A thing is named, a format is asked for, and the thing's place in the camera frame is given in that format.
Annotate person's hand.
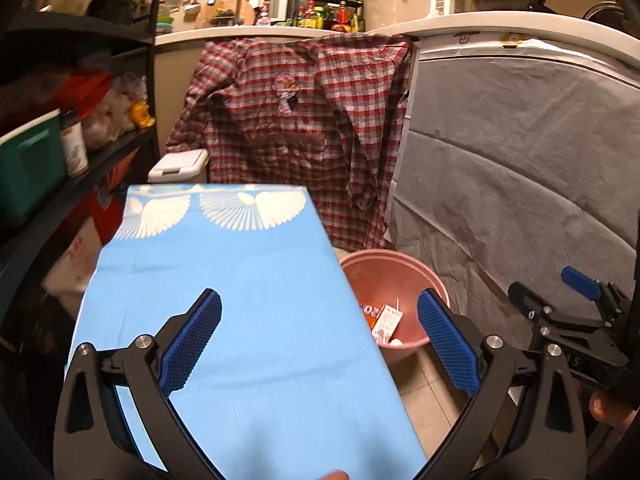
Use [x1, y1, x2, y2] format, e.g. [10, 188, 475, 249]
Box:
[589, 391, 637, 434]

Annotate red snack package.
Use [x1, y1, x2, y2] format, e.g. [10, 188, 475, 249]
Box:
[74, 179, 125, 246]

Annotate white printed plastic bag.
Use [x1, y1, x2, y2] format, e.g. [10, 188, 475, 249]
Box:
[42, 217, 102, 318]

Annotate grey cloth cover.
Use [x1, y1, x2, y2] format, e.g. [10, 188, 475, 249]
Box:
[390, 56, 639, 346]

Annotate white kitchen countertop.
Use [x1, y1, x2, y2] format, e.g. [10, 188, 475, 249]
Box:
[154, 11, 639, 67]

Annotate white labelled jar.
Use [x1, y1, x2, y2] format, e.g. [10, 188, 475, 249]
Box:
[61, 122, 89, 178]

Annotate red plaid shirt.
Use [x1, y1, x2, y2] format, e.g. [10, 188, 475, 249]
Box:
[166, 34, 412, 252]

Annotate yellow bag on shelf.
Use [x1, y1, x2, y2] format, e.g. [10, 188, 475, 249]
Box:
[128, 100, 155, 129]

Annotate green storage box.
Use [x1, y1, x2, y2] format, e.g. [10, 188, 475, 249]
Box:
[0, 110, 66, 221]

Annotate white lidded trash bin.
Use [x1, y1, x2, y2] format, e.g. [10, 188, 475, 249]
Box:
[148, 148, 209, 184]

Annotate black spice rack with bottles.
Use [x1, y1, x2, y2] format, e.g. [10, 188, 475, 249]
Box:
[285, 0, 366, 32]

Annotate red white medicine box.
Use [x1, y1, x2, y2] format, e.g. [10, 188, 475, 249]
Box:
[372, 304, 402, 344]

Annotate white plastic bags on shelf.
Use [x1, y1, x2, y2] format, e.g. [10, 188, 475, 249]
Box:
[81, 73, 148, 152]

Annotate blue tablecloth white bird pattern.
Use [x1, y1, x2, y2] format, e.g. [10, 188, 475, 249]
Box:
[73, 184, 427, 479]

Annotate pink plastic basin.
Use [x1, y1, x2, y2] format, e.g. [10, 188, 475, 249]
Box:
[341, 249, 450, 367]

